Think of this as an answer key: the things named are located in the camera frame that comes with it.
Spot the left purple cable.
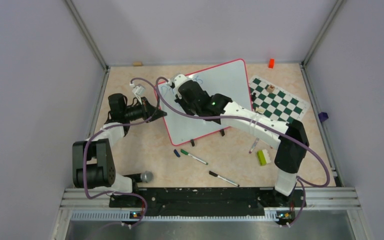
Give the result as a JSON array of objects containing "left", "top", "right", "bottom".
[{"left": 82, "top": 77, "right": 161, "bottom": 229}]

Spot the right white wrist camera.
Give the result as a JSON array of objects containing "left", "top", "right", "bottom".
[{"left": 167, "top": 73, "right": 190, "bottom": 89}]

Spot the green capped marker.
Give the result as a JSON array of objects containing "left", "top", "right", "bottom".
[{"left": 180, "top": 149, "right": 208, "bottom": 165}]

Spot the black capped marker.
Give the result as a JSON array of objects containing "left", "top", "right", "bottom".
[{"left": 208, "top": 171, "right": 240, "bottom": 188}]

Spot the wooden cube chess piece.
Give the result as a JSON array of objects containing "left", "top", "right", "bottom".
[{"left": 266, "top": 85, "right": 276, "bottom": 93}]

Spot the pink purple marker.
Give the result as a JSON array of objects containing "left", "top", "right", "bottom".
[{"left": 248, "top": 137, "right": 260, "bottom": 154}]

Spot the orange toy block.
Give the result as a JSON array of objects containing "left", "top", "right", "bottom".
[{"left": 268, "top": 58, "right": 276, "bottom": 69}]

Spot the purple toy block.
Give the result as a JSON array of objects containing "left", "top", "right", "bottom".
[{"left": 318, "top": 112, "right": 329, "bottom": 123}]

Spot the cream chess piece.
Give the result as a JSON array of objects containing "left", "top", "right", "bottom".
[{"left": 255, "top": 107, "right": 265, "bottom": 114}]

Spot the green white chessboard mat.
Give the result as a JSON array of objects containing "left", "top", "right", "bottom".
[{"left": 248, "top": 76, "right": 310, "bottom": 123}]

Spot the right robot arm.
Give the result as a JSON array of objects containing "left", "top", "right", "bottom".
[{"left": 167, "top": 75, "right": 309, "bottom": 206}]

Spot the small cork piece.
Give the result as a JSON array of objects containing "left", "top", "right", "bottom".
[{"left": 132, "top": 61, "right": 143, "bottom": 67}]

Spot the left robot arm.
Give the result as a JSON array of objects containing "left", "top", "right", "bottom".
[{"left": 72, "top": 93, "right": 167, "bottom": 207}]

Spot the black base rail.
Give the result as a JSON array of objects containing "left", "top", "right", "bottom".
[{"left": 109, "top": 187, "right": 307, "bottom": 217}]

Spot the purple cable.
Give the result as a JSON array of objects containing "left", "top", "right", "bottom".
[
  {"left": 82, "top": 77, "right": 161, "bottom": 229},
  {"left": 154, "top": 76, "right": 331, "bottom": 229}
]

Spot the white board with pink frame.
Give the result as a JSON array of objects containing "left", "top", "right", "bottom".
[{"left": 160, "top": 59, "right": 252, "bottom": 146}]

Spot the green white toy brick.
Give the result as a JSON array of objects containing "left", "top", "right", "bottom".
[{"left": 256, "top": 149, "right": 272, "bottom": 166}]

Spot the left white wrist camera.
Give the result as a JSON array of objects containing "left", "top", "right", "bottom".
[{"left": 130, "top": 83, "right": 146, "bottom": 98}]

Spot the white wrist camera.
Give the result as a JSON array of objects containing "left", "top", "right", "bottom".
[
  {"left": 167, "top": 73, "right": 190, "bottom": 89},
  {"left": 130, "top": 83, "right": 146, "bottom": 98}
]

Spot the blue marker cap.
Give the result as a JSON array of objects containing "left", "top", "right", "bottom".
[{"left": 173, "top": 149, "right": 181, "bottom": 158}]

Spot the black chess pawn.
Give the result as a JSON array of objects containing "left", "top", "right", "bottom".
[{"left": 250, "top": 92, "right": 257, "bottom": 102}]

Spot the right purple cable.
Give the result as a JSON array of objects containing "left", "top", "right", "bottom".
[{"left": 154, "top": 76, "right": 331, "bottom": 229}]

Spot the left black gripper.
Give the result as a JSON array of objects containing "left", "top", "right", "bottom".
[{"left": 123, "top": 96, "right": 167, "bottom": 123}]

